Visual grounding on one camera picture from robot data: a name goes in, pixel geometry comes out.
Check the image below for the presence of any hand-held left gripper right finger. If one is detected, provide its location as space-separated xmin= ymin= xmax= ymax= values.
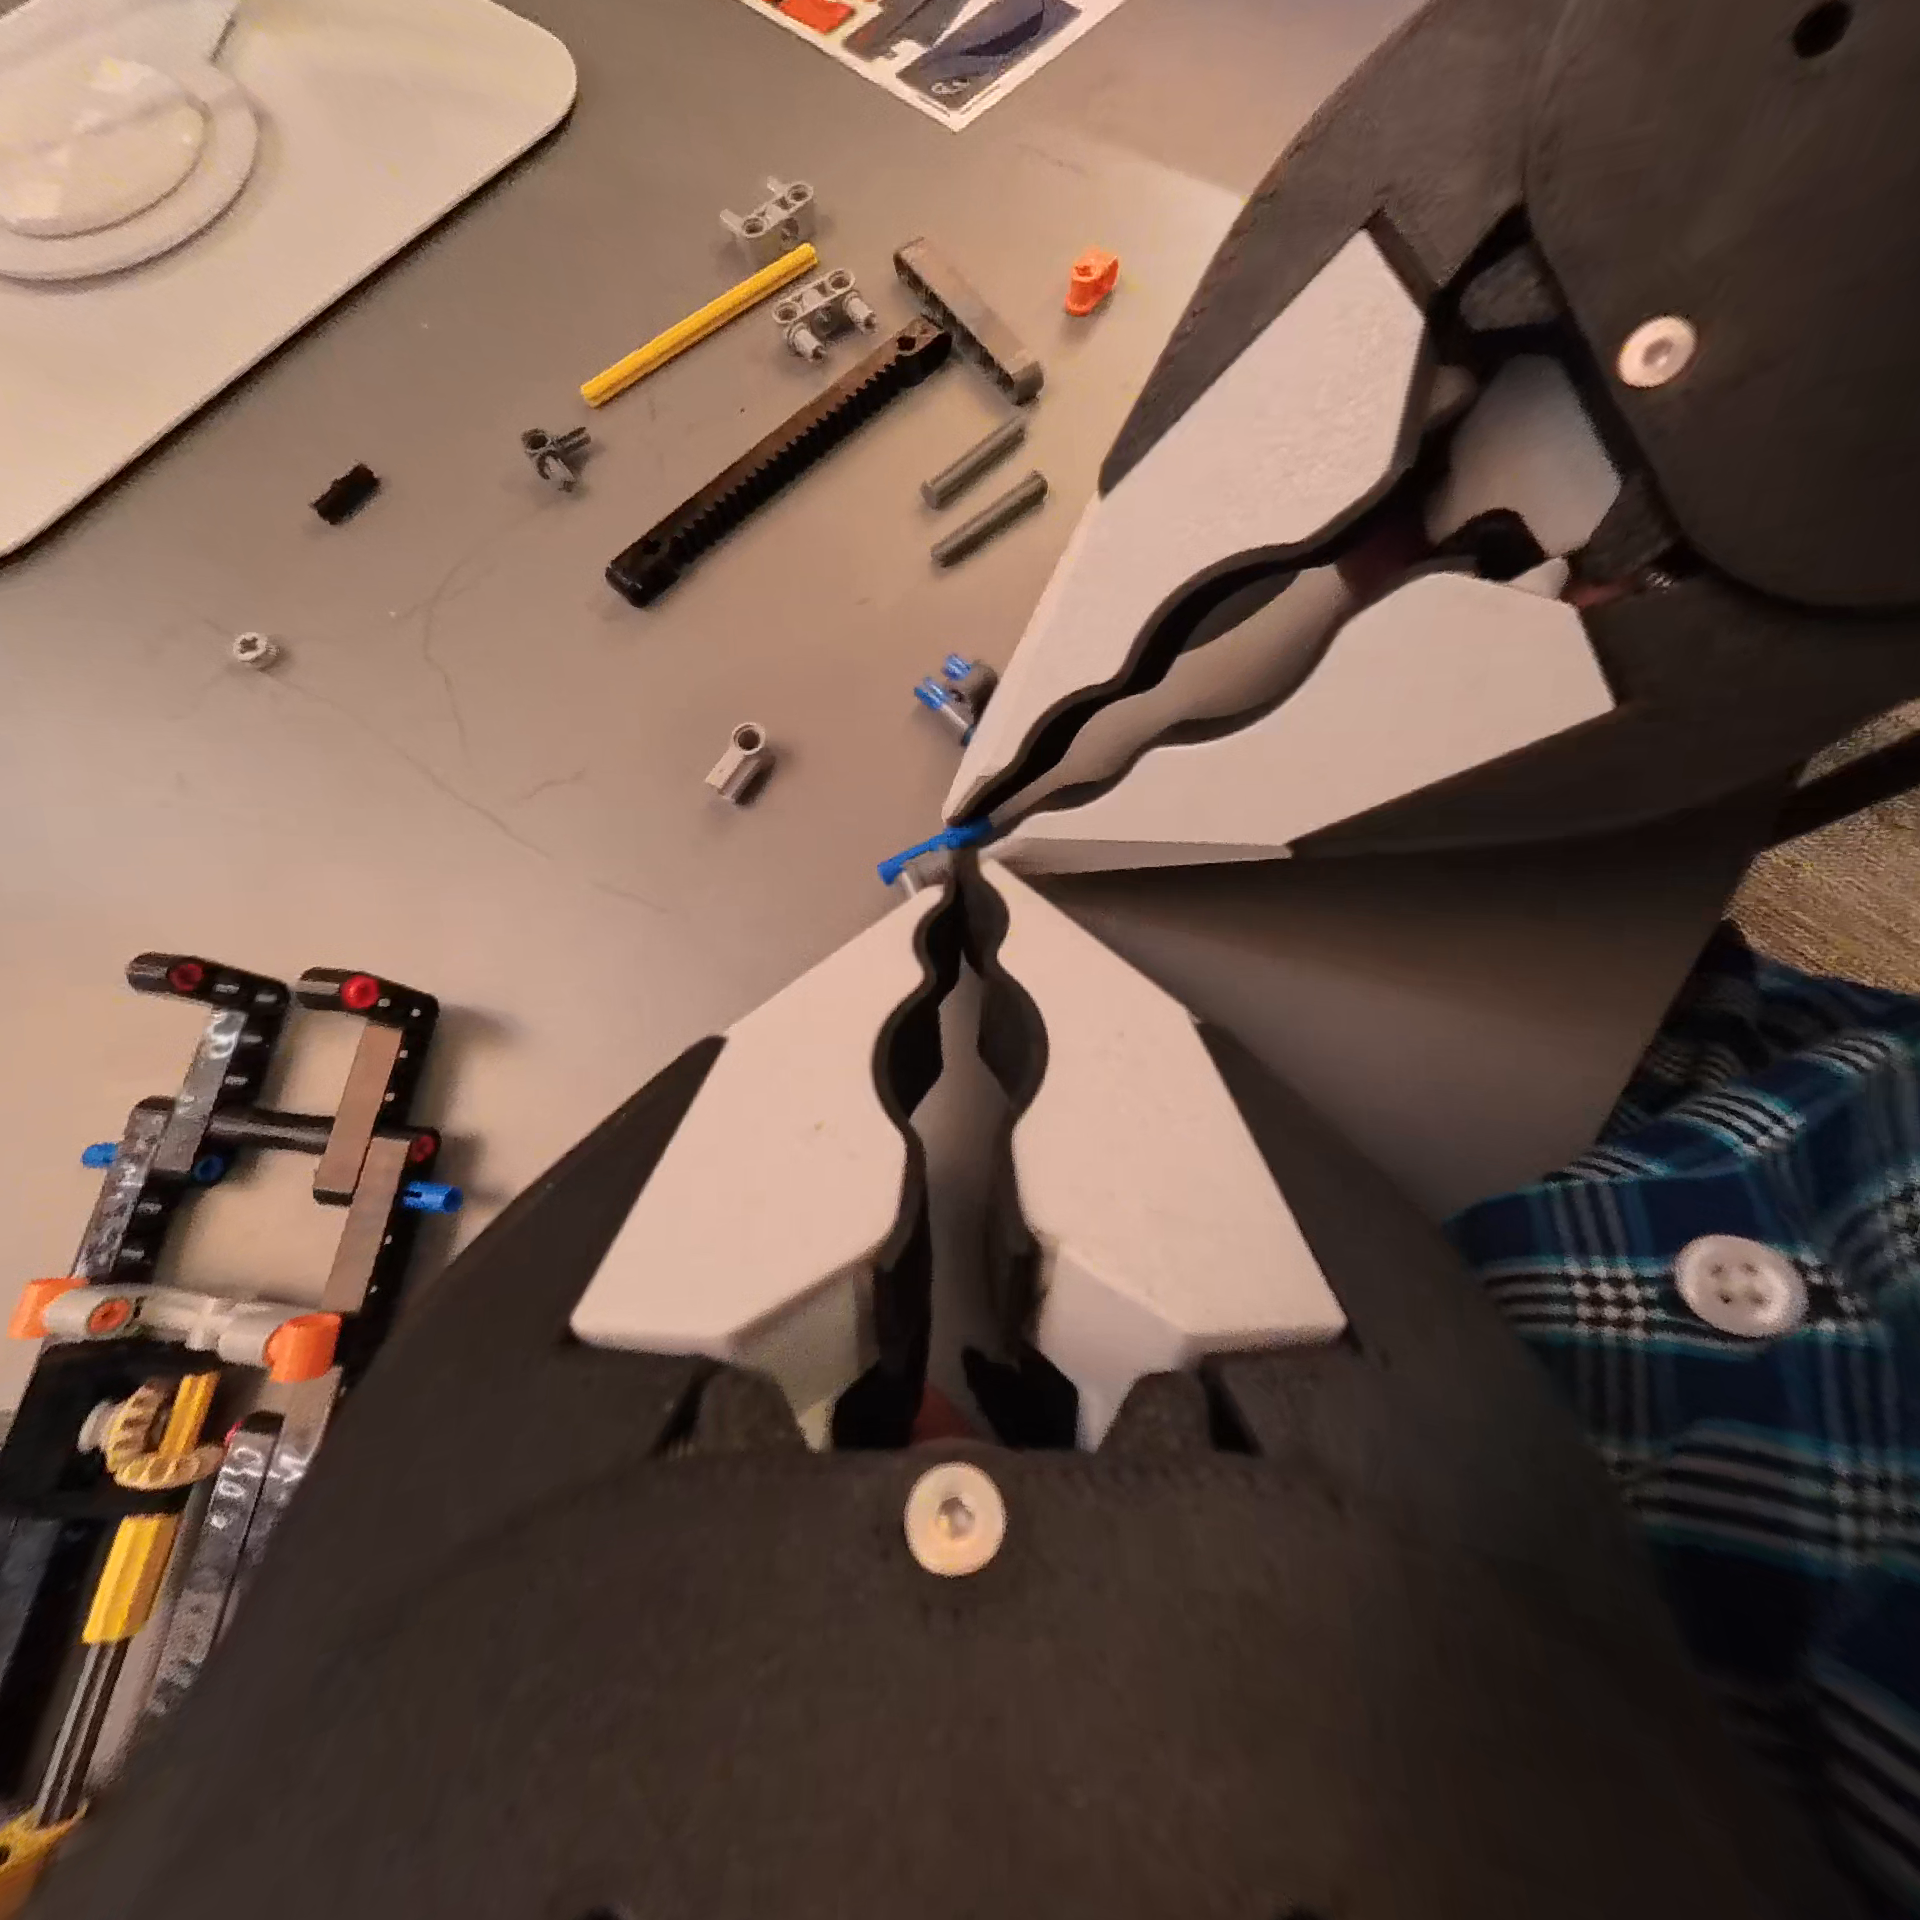
xmin=971 ymin=862 xmax=1349 ymax=1450

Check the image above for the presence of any clear round dish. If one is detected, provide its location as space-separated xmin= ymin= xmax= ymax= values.
xmin=0 ymin=0 xmax=260 ymax=286

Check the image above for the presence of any black lego gear rack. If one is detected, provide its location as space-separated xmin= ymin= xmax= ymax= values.
xmin=606 ymin=319 xmax=955 ymax=611

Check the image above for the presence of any white tray with clear lid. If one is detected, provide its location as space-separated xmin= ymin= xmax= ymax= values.
xmin=0 ymin=0 xmax=581 ymax=560

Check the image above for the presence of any light grey connector with pins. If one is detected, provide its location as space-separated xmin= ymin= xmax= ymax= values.
xmin=770 ymin=269 xmax=879 ymax=365

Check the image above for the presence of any black lego chassis assembly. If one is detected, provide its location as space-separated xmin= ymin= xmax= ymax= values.
xmin=0 ymin=951 xmax=459 ymax=1849

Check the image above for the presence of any dark grey lego beam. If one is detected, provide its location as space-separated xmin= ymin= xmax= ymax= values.
xmin=892 ymin=235 xmax=1047 ymax=406

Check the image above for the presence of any instruction sheet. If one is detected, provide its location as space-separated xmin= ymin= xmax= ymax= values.
xmin=741 ymin=0 xmax=1130 ymax=135

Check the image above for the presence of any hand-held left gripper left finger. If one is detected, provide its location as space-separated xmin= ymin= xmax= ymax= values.
xmin=570 ymin=883 xmax=968 ymax=1450

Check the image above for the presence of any yellow lego axle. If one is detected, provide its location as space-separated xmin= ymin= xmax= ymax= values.
xmin=579 ymin=242 xmax=826 ymax=411

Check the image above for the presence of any person's plaid shirt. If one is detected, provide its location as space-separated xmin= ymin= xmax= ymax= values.
xmin=1444 ymin=929 xmax=1920 ymax=1920

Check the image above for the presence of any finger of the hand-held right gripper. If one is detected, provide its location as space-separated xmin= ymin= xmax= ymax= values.
xmin=983 ymin=562 xmax=1622 ymax=886
xmin=941 ymin=224 xmax=1488 ymax=827

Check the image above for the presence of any dark grey lego axle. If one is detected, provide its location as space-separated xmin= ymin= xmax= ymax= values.
xmin=919 ymin=414 xmax=1031 ymax=505
xmin=927 ymin=471 xmax=1050 ymax=569

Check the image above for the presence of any blue lego pin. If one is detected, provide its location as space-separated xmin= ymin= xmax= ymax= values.
xmin=878 ymin=817 xmax=995 ymax=899

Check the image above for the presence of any grey connector with blue pins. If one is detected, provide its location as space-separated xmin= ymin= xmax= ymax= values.
xmin=910 ymin=653 xmax=996 ymax=750

